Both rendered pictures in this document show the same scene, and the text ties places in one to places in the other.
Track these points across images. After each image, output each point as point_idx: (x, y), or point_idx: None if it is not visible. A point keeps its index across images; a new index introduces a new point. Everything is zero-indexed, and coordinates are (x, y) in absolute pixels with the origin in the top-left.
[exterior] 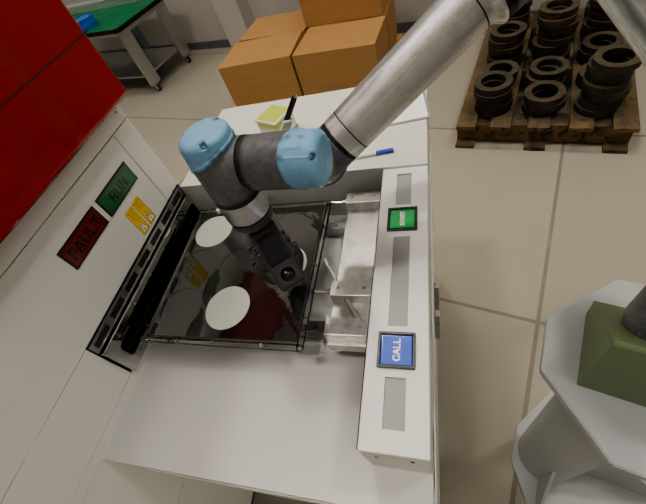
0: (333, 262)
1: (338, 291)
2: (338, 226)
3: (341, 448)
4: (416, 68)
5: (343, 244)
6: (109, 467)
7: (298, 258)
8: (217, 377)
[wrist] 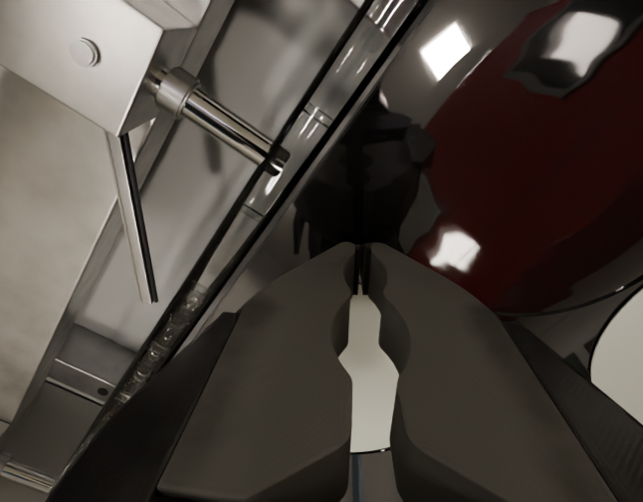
0: (179, 274)
1: (90, 18)
2: (96, 383)
3: None
4: None
5: (57, 314)
6: None
7: (153, 451)
8: None
